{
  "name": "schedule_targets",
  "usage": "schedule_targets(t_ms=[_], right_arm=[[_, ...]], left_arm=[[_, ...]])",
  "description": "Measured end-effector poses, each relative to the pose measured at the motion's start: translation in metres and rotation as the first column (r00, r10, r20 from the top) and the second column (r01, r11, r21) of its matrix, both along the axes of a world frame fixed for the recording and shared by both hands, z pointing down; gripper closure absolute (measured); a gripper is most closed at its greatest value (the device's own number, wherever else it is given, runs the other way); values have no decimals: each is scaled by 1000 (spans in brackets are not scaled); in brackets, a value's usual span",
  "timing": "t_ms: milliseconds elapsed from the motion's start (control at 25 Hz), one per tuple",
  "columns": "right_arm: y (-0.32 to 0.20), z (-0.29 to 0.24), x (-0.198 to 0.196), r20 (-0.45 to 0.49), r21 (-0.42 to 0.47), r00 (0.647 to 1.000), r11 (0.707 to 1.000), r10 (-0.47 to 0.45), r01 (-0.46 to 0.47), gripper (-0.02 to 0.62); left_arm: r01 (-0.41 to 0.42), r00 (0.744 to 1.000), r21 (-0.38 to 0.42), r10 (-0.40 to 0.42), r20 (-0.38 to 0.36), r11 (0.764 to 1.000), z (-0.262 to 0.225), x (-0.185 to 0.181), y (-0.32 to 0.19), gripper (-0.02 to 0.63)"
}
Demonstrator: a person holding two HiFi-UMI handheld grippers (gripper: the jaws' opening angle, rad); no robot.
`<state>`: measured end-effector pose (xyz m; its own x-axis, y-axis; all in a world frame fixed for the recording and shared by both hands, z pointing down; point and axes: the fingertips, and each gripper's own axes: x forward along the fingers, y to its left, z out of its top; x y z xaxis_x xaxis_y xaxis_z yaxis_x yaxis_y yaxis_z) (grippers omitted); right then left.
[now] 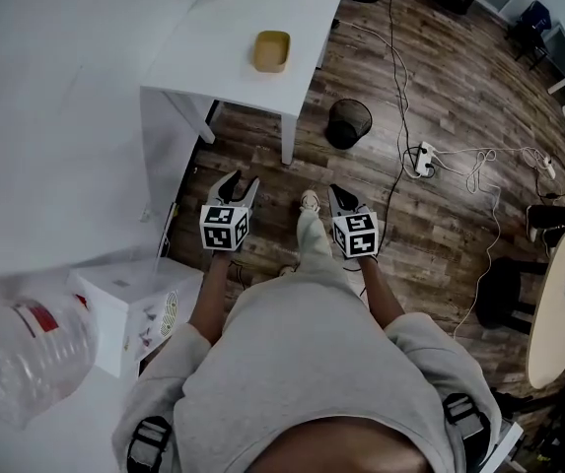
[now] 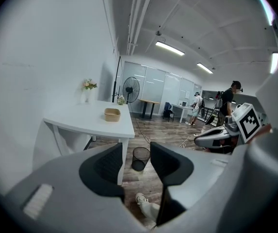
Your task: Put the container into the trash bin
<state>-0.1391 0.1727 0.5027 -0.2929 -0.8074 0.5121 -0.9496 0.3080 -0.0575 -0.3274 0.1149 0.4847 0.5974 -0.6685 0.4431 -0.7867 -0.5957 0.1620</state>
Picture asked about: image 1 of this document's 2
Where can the black mesh waste bin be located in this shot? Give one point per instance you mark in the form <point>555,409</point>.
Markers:
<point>347,126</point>

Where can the black stool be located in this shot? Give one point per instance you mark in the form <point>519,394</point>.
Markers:
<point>504,293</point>

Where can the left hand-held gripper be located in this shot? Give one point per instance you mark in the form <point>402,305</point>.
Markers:
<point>223,229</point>

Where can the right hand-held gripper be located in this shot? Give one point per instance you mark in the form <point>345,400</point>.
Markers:
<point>356,237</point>

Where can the round beige table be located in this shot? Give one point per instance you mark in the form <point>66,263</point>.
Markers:
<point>558,323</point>

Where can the person's right forearm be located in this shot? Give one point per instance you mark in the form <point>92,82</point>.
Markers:
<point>383,293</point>

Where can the person's right shoe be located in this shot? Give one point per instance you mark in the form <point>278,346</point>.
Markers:
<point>310,200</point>

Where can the person's left forearm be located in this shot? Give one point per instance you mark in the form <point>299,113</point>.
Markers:
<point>210,298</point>

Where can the white cardboard box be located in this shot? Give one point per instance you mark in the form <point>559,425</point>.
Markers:
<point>504,444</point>

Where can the large white power strip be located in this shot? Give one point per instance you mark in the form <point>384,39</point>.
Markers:
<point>426,158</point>

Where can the person's grey trousers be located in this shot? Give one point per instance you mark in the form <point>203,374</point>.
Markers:
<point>314,244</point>

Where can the person's left shoe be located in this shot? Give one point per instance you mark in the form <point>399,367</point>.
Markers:
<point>288,270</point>

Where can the clear water dispenser bottle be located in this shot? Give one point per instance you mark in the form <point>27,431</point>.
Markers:
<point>25,358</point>

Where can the dark chair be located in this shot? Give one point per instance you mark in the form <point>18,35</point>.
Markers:
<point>531,27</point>

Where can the yellow plastic tray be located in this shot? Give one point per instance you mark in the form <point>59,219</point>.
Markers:
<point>272,52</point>

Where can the small white power strip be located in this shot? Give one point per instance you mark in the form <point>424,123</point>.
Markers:
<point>548,166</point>

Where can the white rectangular table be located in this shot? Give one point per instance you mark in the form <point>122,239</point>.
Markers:
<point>242,32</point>

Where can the person's shoe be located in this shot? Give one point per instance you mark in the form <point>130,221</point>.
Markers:
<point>288,270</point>
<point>310,200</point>

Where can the person's grey sweatshirt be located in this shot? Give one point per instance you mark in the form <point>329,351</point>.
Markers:
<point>302,362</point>

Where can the white water dispenser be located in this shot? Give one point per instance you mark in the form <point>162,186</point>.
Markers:
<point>114,303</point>

